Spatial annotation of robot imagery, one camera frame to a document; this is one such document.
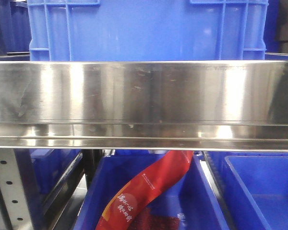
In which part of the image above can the blue bin centre below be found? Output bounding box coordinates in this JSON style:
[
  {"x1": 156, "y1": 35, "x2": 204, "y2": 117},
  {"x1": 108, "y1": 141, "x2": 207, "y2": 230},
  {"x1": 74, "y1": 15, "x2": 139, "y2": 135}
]
[{"x1": 74, "y1": 154, "x2": 228, "y2": 230}]

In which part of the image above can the blue bin below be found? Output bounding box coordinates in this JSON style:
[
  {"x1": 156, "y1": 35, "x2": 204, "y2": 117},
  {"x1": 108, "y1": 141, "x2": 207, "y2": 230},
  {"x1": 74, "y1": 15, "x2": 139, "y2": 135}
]
[
  {"x1": 74, "y1": 154, "x2": 228, "y2": 230},
  {"x1": 224, "y1": 154, "x2": 288, "y2": 230}
]

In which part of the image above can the blue bin right below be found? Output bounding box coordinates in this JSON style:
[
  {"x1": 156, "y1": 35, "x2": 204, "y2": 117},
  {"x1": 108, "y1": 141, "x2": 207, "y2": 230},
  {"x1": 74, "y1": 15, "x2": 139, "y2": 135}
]
[{"x1": 224, "y1": 154, "x2": 288, "y2": 230}]

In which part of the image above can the red printed snack bag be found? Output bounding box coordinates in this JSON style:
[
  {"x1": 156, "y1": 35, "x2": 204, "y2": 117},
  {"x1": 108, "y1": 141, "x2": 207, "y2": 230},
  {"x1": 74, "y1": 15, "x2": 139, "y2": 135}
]
[{"x1": 96, "y1": 150, "x2": 193, "y2": 230}]

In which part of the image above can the dark red textured pack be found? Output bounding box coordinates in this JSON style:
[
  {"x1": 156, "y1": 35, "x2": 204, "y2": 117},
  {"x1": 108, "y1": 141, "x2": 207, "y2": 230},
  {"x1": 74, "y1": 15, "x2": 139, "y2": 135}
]
[{"x1": 128, "y1": 207, "x2": 180, "y2": 230}]

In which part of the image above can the large blue crate on shelf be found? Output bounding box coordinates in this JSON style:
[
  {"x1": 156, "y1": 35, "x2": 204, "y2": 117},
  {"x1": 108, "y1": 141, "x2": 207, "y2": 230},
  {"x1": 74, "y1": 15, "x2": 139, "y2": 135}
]
[{"x1": 27, "y1": 0, "x2": 268, "y2": 61}]

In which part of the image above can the perforated grey metal upright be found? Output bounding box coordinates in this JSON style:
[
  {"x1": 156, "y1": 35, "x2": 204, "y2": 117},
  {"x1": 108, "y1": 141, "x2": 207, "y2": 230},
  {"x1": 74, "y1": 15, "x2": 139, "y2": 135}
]
[{"x1": 0, "y1": 149, "x2": 34, "y2": 230}]

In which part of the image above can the stainless steel shelf rail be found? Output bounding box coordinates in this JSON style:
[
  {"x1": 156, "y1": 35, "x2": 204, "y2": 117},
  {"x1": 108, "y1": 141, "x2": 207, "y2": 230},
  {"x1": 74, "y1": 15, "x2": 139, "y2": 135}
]
[{"x1": 0, "y1": 60, "x2": 288, "y2": 151}]

